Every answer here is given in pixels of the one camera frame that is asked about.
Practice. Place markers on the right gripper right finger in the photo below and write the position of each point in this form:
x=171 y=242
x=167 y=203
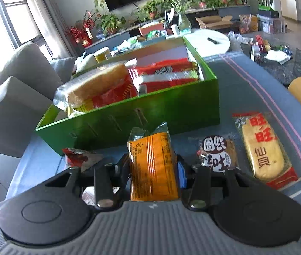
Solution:
x=194 y=185

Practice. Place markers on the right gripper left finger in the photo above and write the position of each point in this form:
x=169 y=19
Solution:
x=108 y=174

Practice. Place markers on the orange snack packet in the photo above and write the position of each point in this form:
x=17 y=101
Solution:
x=153 y=166

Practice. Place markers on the bagged sliced bread loaf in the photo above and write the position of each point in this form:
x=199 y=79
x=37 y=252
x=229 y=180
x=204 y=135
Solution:
x=95 y=82

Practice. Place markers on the red white snack packet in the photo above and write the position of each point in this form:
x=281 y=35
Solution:
x=102 y=199

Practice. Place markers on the brown round cookie packet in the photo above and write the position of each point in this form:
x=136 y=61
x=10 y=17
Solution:
x=218 y=153

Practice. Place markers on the small red snack packet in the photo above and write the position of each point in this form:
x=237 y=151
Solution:
x=81 y=158

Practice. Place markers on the rice cracker packet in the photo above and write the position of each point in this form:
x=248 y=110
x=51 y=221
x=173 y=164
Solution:
x=268 y=159

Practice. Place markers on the yellow striped snack bag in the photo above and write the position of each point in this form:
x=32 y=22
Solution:
x=122 y=92

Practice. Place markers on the green cardboard box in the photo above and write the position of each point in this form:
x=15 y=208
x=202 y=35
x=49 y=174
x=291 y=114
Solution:
x=184 y=108

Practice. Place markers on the red snack bag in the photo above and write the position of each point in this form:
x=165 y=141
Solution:
x=164 y=74

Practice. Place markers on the grey sofa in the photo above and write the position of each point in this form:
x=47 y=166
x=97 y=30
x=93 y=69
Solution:
x=28 y=83

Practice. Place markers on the gold tin can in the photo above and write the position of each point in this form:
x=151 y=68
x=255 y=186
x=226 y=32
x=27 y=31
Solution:
x=102 y=54

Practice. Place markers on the white round coffee table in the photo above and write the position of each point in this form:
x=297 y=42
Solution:
x=198 y=39

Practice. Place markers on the black remote control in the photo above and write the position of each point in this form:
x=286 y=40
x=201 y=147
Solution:
x=212 y=40

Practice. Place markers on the white crumpled tissue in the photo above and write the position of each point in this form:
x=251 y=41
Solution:
x=277 y=56

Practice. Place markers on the red flower decoration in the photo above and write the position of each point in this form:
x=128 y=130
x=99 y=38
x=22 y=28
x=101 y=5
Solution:
x=81 y=32

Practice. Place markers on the dark marble round table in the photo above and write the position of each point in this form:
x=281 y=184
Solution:
x=285 y=73

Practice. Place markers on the glass vase with plant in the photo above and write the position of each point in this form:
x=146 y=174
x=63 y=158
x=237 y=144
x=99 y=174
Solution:
x=180 y=7

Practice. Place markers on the brown cardboard box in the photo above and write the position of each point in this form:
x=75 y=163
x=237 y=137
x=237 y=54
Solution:
x=214 y=22

